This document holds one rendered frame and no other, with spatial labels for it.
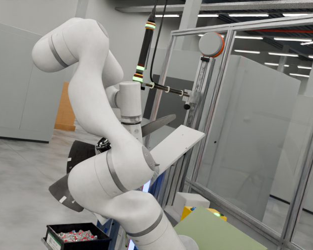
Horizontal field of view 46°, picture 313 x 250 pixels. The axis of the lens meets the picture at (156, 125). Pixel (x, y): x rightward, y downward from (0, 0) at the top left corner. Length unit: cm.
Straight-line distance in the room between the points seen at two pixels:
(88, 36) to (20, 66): 624
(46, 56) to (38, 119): 646
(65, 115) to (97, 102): 901
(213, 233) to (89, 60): 64
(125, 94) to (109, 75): 14
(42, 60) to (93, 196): 41
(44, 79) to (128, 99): 606
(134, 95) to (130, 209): 56
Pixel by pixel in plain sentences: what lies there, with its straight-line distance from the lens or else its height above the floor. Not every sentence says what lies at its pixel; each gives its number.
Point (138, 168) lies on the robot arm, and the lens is 91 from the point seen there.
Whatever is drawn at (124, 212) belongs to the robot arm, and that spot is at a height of 118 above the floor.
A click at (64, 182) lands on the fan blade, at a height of 100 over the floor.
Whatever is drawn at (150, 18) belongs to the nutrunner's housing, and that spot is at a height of 183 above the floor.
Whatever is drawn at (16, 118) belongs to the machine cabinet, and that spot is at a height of 42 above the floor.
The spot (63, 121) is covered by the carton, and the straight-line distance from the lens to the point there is 999.
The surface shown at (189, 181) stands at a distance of 250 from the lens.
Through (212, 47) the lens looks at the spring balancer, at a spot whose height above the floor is 186.
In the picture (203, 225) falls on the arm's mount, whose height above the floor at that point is 113.
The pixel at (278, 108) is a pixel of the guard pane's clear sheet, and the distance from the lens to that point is 197.
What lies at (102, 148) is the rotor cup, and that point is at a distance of 177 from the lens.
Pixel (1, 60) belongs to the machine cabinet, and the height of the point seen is 142.
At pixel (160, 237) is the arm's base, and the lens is 105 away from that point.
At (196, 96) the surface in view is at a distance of 225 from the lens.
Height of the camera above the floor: 151
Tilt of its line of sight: 5 degrees down
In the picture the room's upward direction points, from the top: 14 degrees clockwise
